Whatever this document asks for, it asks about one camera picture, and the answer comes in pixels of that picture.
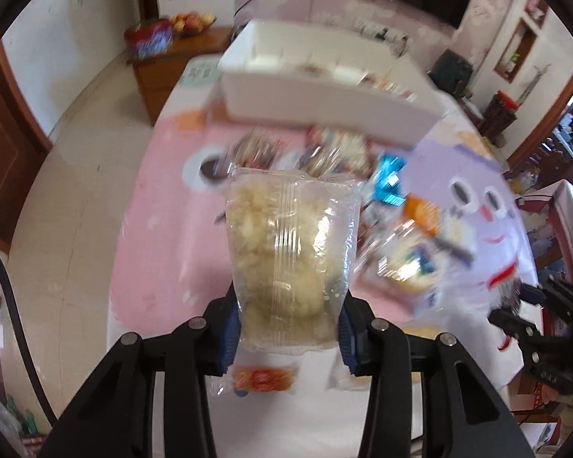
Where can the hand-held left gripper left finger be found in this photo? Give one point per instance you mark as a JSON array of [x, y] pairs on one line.
[[229, 338]]

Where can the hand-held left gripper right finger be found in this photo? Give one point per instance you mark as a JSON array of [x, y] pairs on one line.
[[346, 338]]

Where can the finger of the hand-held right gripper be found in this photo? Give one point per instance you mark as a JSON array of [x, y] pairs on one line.
[[563, 298], [518, 327]]

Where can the clear puffed snack packet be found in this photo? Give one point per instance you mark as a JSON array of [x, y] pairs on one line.
[[286, 248]]

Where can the white plastic storage box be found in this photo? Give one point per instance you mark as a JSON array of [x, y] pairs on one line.
[[315, 100]]

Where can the small orange snack packet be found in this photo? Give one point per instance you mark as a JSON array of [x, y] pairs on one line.
[[262, 379]]

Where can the clear bread packet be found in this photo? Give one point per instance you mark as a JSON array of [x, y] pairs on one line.
[[410, 267]]

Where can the cartoon printed tablecloth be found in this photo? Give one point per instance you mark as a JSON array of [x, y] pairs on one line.
[[172, 229]]

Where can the orange and white snack packet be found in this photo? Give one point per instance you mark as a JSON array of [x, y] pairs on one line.
[[422, 213]]

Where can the blue snack packet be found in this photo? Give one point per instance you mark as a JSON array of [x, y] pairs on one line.
[[389, 181]]

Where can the clear nut bar packet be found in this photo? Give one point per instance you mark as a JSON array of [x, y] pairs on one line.
[[336, 149]]

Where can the brown wrapped candy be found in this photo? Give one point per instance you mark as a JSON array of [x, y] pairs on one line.
[[255, 150]]

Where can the red lidded jar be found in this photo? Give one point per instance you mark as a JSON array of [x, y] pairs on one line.
[[499, 114]]

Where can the grey air fryer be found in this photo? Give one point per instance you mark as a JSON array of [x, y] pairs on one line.
[[451, 74]]

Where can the wooden side cabinet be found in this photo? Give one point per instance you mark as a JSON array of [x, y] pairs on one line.
[[172, 76]]

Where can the wooden door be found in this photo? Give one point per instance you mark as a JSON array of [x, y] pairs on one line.
[[5, 162]]

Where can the red patterned round tin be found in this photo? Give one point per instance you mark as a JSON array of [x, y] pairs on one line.
[[148, 40]]

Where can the bowl of fruit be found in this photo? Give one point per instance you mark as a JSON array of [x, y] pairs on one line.
[[191, 23]]

